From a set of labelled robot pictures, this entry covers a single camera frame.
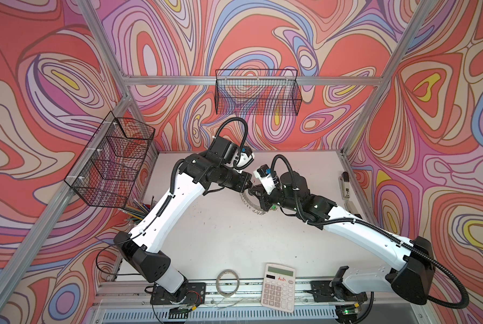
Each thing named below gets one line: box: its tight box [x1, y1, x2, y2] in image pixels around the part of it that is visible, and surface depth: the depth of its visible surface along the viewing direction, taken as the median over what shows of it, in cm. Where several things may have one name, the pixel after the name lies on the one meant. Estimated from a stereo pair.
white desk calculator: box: [261, 263, 297, 313], surface depth 75 cm
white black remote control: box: [338, 171, 352, 201], surface depth 103 cm
